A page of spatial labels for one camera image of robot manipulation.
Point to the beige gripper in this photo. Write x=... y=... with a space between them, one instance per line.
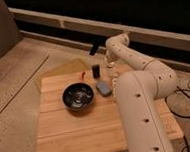
x=111 y=67

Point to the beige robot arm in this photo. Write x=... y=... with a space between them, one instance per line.
x=135 y=92

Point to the black ceramic bowl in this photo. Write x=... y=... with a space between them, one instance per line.
x=78 y=96

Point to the yellow flat board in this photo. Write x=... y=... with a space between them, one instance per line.
x=57 y=78

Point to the wooden table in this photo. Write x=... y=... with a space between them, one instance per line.
x=96 y=129

